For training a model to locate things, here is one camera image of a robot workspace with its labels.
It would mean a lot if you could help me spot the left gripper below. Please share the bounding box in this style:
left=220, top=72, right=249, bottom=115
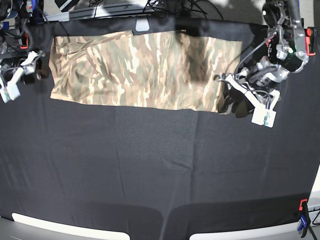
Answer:
left=214, top=62, right=288, bottom=128

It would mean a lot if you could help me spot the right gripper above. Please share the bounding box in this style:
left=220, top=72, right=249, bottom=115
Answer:
left=0, top=50, right=46, bottom=103

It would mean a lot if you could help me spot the camouflage t-shirt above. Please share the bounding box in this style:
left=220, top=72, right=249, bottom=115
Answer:
left=49, top=31, right=243, bottom=113

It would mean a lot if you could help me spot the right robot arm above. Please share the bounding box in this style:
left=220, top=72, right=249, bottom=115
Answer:
left=0, top=0, right=49, bottom=103

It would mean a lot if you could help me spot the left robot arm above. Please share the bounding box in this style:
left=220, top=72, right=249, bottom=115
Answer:
left=217, top=0, right=313, bottom=128

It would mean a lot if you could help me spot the left rear orange clamp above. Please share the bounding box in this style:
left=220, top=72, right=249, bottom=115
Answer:
left=18, top=33, right=29, bottom=50

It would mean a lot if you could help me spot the orange clamp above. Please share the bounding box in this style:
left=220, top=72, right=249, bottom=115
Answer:
left=305, top=27, right=317, bottom=56
left=18, top=33, right=29, bottom=50
left=299, top=198, right=308, bottom=211

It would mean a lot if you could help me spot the left rear blue clamp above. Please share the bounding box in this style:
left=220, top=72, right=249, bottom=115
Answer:
left=27, top=0, right=45, bottom=25

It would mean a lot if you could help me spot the right rear orange clamp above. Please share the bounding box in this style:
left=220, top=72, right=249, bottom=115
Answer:
left=305, top=27, right=317, bottom=56

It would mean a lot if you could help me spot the front right orange clamp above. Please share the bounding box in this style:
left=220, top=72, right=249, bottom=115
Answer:
left=299, top=198, right=308, bottom=211

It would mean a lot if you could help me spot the aluminium frame rail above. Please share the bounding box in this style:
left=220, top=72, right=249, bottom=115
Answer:
left=43, top=0, right=178, bottom=22

